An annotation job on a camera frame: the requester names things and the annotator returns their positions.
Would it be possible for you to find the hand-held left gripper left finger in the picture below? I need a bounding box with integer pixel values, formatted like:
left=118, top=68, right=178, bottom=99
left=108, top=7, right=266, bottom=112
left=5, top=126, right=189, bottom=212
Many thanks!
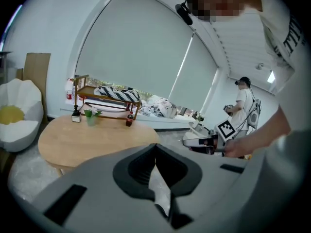
left=113, top=143, right=156, bottom=202

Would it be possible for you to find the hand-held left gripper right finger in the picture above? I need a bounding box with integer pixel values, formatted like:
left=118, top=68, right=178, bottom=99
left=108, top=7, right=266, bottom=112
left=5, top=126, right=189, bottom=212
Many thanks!
left=155, top=143, right=203, bottom=230

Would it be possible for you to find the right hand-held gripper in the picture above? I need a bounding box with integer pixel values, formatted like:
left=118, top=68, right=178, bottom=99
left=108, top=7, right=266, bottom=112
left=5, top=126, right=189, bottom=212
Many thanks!
left=182, top=120, right=236, bottom=157

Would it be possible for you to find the person's right forearm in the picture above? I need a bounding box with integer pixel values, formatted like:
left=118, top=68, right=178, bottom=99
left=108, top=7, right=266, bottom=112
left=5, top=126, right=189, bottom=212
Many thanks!
left=225, top=105, right=292, bottom=159

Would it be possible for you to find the wooden coffee table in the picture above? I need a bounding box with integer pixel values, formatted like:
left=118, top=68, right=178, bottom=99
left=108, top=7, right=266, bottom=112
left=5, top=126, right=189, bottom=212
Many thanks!
left=38, top=114, right=161, bottom=177

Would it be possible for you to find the white flower vase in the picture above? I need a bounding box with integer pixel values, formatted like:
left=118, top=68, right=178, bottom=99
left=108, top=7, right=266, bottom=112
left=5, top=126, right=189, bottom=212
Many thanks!
left=193, top=112, right=206, bottom=131

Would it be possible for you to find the grey roller blind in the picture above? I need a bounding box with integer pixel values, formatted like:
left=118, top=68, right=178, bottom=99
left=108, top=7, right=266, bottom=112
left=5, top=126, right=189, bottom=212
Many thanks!
left=168, top=36, right=219, bottom=111
left=74, top=0, right=195, bottom=99

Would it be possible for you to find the glass with white flower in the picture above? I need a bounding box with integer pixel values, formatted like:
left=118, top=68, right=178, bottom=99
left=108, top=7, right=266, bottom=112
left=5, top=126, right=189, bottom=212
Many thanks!
left=84, top=107, right=103, bottom=127

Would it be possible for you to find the pile of light clothes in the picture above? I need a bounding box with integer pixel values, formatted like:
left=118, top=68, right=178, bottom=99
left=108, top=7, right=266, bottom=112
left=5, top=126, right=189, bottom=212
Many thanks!
left=140, top=98, right=182, bottom=119

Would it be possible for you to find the black white striped cushion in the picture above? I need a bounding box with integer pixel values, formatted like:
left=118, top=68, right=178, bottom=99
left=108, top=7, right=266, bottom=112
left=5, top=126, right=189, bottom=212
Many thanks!
left=97, top=85, right=141, bottom=103

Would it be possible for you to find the small black bottle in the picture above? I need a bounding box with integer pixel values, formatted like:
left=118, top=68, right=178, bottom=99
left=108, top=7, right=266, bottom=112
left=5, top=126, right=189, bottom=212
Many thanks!
left=71, top=104, right=82, bottom=123

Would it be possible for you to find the wooden rack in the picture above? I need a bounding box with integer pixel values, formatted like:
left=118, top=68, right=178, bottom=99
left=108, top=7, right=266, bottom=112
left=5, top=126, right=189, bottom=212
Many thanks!
left=72, top=74, right=143, bottom=121

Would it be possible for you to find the red white bottle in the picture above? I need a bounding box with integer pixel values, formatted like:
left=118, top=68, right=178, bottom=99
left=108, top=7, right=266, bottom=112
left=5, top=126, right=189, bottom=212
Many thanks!
left=66, top=78, right=74, bottom=100

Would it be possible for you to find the egg-shaped beanbag chair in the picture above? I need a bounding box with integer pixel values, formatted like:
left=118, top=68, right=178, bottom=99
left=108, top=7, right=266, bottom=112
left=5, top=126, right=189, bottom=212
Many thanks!
left=0, top=78, right=44, bottom=153

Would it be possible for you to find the white printed T-shirt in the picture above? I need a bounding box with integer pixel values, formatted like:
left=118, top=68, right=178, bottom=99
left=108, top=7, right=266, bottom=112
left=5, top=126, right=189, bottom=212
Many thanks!
left=242, top=0, right=311, bottom=135

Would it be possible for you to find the brown cardboard sheet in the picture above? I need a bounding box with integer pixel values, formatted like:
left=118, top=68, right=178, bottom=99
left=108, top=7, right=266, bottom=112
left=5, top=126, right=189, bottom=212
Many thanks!
left=23, top=52, right=52, bottom=125

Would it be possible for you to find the black head-worn camera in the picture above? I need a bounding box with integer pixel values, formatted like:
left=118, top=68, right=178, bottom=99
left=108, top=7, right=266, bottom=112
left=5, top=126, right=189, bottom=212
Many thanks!
left=174, top=0, right=196, bottom=26

